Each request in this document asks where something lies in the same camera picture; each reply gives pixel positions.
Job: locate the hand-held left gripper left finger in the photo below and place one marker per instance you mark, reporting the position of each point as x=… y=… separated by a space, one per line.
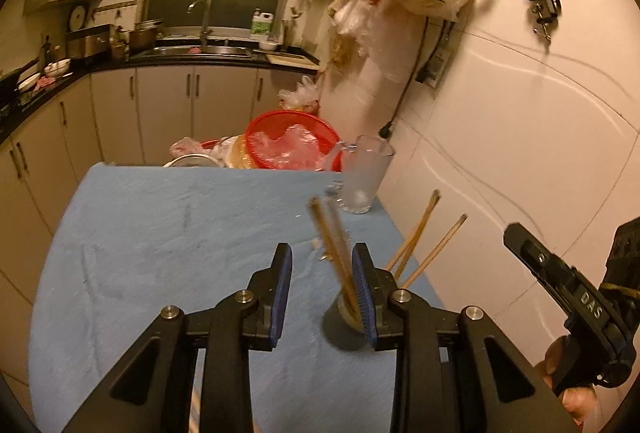
x=281 y=298

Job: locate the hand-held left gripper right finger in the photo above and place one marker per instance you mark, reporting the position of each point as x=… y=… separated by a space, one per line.
x=361 y=298

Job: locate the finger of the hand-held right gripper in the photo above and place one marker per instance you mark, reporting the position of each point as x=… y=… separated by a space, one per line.
x=532 y=253

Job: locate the black cylindrical utensil holder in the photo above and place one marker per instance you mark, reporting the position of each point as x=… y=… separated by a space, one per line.
x=345 y=333

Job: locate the bunch of wooden chopsticks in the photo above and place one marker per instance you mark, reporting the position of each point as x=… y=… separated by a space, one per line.
x=420 y=233

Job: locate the person's right hand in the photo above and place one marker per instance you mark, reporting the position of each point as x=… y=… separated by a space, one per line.
x=580 y=405

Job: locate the clear glass pitcher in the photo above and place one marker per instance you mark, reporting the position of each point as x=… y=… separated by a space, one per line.
x=362 y=178

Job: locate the blue tablecloth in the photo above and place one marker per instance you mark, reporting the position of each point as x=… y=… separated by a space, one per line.
x=175 y=238

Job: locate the clear plastic bag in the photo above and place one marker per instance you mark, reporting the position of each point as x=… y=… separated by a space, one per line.
x=290 y=148

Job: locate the white metal basin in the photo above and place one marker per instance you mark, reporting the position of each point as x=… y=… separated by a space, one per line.
x=190 y=161

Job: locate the red plastic basin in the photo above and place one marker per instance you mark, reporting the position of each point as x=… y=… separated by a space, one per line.
x=270 y=123

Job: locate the pink plastic bag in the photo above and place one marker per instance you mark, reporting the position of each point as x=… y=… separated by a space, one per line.
x=187 y=147

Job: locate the crumpled plastic bag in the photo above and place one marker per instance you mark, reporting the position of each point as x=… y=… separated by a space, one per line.
x=300 y=95

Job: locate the beige lower kitchen cabinets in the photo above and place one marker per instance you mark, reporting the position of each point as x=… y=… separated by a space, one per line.
x=165 y=113

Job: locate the wooden cutting board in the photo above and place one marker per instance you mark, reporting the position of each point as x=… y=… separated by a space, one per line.
x=290 y=60

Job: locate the steel sink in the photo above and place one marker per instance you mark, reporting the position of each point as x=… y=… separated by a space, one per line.
x=200 y=50

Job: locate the white green detergent bottle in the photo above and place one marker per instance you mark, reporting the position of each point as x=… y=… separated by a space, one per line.
x=261 y=25

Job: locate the metal faucet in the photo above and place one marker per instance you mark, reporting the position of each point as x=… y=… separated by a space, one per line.
x=204 y=23

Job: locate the black kitchen countertop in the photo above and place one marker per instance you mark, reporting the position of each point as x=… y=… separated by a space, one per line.
x=115 y=63

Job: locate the metal cooking pot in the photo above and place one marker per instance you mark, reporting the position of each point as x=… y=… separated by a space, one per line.
x=145 y=38

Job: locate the silver countertop appliance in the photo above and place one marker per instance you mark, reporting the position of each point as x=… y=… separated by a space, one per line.
x=90 y=44

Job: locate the white patterned bowl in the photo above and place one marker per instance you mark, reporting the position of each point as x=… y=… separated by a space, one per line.
x=57 y=69

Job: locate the round kitchen scale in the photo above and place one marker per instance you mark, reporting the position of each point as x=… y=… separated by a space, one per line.
x=77 y=18

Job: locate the wall power strip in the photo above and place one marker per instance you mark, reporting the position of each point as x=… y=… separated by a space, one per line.
x=435 y=58

